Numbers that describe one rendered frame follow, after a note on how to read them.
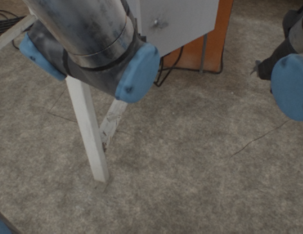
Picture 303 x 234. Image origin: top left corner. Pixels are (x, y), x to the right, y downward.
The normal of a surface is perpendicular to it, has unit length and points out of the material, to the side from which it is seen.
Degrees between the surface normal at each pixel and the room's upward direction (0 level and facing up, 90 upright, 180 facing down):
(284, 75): 94
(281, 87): 94
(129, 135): 0
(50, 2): 108
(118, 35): 92
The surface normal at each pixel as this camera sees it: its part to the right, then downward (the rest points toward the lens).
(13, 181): -0.03, -0.67
